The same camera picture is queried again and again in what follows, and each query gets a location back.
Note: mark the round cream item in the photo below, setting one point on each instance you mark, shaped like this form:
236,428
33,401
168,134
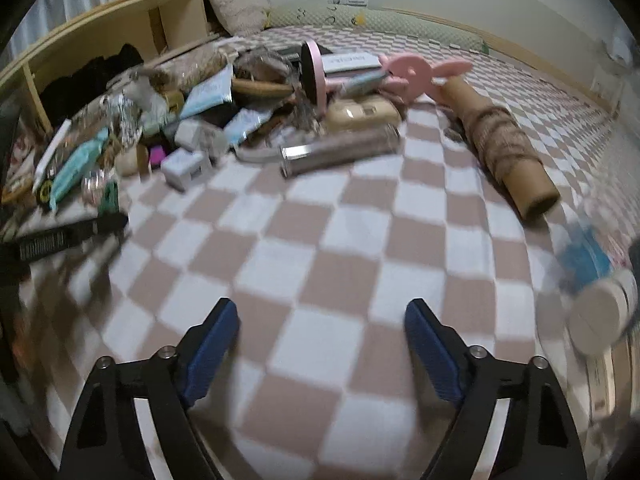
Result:
131,161

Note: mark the gold computer mouse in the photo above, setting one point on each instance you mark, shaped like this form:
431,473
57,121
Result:
362,114

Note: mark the white flat stick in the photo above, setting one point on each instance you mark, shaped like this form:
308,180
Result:
52,155

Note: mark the wooden shelf unit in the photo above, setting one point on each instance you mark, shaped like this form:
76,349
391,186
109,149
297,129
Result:
125,25

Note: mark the face mask packet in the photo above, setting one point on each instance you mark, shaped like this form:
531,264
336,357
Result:
207,92
247,125

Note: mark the crinkled clear plastic bag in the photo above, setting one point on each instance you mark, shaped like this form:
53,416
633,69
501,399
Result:
122,117

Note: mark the green bolster pillow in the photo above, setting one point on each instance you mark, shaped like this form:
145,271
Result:
390,25

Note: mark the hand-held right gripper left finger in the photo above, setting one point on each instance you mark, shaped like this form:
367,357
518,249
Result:
210,350

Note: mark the boxed plush toy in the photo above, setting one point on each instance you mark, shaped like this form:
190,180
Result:
20,160

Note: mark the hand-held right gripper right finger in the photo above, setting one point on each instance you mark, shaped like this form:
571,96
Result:
432,355

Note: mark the white jar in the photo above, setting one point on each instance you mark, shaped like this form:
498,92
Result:
600,315

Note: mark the small purple item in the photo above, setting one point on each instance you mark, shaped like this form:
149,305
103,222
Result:
158,156

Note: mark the green hair clip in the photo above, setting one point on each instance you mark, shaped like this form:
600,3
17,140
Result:
110,197

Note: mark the black cloth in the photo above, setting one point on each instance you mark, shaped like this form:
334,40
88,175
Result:
90,80

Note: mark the rose gold tube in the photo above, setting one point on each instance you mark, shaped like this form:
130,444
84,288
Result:
340,150

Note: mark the pink rabbit-shaped holder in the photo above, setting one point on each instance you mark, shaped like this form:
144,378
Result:
410,70

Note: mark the white fluffy pillow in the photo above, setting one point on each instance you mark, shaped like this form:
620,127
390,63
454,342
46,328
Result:
237,2

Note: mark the brown wooden brush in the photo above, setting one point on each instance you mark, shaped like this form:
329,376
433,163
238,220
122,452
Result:
260,91

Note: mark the teal packet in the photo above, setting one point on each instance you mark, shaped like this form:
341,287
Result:
77,170

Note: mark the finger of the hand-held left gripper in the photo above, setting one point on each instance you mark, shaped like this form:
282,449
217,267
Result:
75,237

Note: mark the checkered blanket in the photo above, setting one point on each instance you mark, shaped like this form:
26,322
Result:
325,260

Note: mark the blue plastic packet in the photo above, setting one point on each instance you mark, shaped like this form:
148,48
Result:
585,257

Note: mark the pink round mirror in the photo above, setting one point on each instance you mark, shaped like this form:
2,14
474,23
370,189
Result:
315,75

